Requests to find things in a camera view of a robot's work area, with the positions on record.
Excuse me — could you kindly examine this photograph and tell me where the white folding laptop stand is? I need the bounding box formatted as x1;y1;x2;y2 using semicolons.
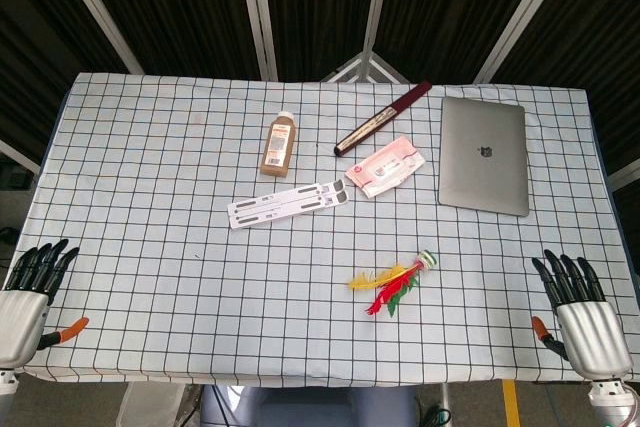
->
226;180;351;232

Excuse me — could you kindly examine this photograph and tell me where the grey closed laptop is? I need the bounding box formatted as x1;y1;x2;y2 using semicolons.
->
438;95;531;219

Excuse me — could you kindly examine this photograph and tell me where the white metal frame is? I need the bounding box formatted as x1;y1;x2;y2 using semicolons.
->
321;50;412;85

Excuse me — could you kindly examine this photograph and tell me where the brown drink bottle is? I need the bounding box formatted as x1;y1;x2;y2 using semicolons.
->
258;112;297;180

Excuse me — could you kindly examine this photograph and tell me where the white blue checked tablecloth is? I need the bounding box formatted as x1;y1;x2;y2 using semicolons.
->
6;71;640;388

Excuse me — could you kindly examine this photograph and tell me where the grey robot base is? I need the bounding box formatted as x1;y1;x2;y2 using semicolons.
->
199;384;419;427

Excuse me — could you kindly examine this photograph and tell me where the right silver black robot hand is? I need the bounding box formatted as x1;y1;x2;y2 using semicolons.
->
530;248;633;380

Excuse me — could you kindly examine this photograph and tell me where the colourful feather shuttlecock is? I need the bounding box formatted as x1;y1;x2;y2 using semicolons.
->
348;249;438;318

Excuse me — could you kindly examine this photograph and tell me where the pink wet wipes pack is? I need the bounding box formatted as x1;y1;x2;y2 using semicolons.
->
343;135;426;199

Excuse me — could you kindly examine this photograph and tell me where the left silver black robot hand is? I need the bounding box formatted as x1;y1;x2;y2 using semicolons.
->
0;238;91;365

